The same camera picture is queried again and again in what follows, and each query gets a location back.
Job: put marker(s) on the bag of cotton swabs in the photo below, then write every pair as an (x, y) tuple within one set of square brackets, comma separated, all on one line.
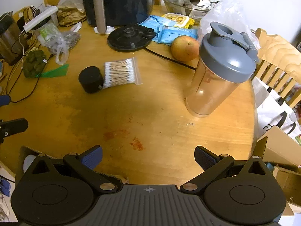
[(121, 72)]

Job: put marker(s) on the blue wet wipes pack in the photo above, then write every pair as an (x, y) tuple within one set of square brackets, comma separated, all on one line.
[(165, 32)]

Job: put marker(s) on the white computer mouse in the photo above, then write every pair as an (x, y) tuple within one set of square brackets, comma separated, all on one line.
[(28, 161)]

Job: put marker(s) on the stainless steel electric kettle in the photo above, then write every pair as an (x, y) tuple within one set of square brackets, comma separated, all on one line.
[(13, 43)]

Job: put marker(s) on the black round cap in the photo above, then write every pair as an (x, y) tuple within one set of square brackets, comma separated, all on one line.
[(91, 79)]

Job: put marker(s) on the yellow wipes pack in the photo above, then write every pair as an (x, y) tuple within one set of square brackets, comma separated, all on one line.
[(180, 20)]

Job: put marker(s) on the green net bag of nuts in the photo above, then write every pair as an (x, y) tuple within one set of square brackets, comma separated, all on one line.
[(35, 63)]

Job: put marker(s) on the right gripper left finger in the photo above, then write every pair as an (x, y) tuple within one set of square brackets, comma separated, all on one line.
[(81, 166)]

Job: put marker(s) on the black kettle base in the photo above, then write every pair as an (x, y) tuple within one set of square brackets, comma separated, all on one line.
[(130, 38)]

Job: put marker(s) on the clear plastic bag of seeds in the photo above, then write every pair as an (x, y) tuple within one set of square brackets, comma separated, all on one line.
[(59, 43)]

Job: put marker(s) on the orange fruit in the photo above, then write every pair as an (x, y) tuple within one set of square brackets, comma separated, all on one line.
[(185, 48)]

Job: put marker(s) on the white long handheld device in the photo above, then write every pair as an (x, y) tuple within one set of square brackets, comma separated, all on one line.
[(41, 17)]

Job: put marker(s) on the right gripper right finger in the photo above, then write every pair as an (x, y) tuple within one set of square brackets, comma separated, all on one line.
[(215, 167)]

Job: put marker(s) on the wooden chair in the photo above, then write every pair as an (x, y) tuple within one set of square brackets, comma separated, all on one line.
[(279, 66)]

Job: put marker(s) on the glass bowl with clutter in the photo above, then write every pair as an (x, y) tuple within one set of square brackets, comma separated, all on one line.
[(190, 8)]

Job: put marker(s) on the clear shaker bottle grey lid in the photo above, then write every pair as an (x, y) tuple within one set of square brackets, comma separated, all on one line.
[(227, 58)]

